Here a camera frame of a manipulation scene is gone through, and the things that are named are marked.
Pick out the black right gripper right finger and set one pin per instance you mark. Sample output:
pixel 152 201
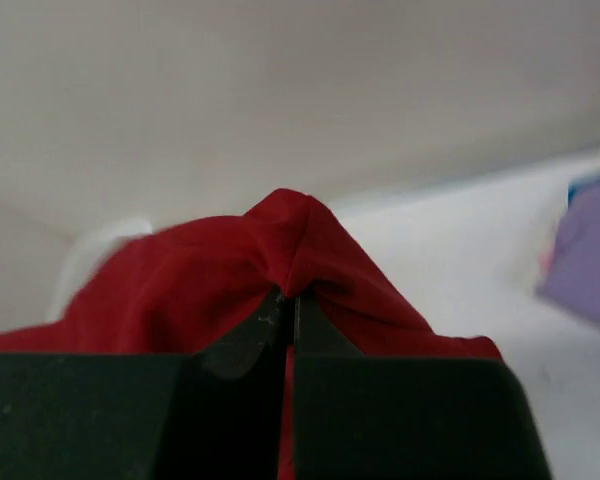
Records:
pixel 369 417

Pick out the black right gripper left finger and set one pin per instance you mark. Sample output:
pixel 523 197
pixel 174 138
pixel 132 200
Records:
pixel 215 414

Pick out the red t-shirt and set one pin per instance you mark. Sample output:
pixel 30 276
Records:
pixel 180 290

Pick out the white plastic laundry basket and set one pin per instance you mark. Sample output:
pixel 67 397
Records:
pixel 85 256

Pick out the folded purple t-shirt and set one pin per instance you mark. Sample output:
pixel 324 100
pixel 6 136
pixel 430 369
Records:
pixel 573 281

